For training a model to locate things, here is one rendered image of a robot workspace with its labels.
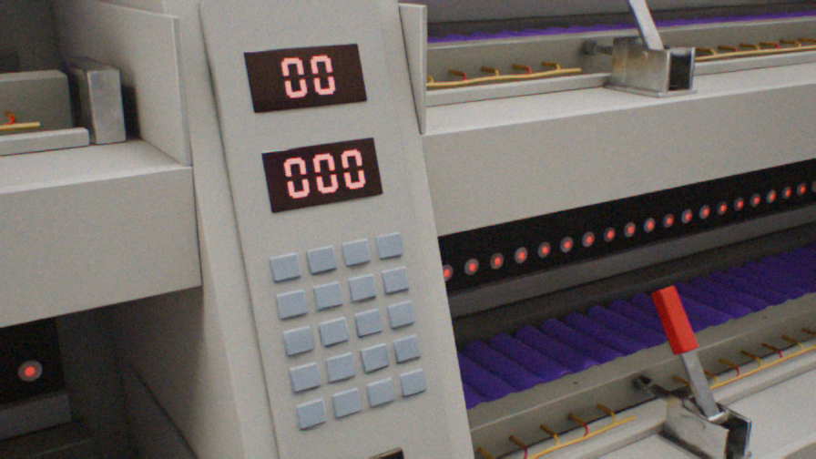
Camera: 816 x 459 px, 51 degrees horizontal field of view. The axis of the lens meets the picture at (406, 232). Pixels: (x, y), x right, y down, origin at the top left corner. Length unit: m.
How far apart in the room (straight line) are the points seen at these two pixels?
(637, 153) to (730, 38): 0.18
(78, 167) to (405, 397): 0.15
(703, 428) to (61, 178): 0.33
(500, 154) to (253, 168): 0.12
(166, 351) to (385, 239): 0.12
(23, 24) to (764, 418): 0.46
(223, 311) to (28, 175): 0.08
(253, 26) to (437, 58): 0.14
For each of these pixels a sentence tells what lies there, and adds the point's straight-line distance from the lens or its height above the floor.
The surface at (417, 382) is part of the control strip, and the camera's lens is 0.34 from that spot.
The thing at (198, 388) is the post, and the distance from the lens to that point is 0.36.
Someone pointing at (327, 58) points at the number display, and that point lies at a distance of 0.33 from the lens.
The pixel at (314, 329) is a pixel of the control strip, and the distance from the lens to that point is 0.32.
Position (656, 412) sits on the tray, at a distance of 0.52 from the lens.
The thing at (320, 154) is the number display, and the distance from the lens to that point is 0.32.
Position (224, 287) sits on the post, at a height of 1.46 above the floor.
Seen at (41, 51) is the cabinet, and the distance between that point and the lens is 0.51.
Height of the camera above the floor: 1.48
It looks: 3 degrees down
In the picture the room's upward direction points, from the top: 10 degrees counter-clockwise
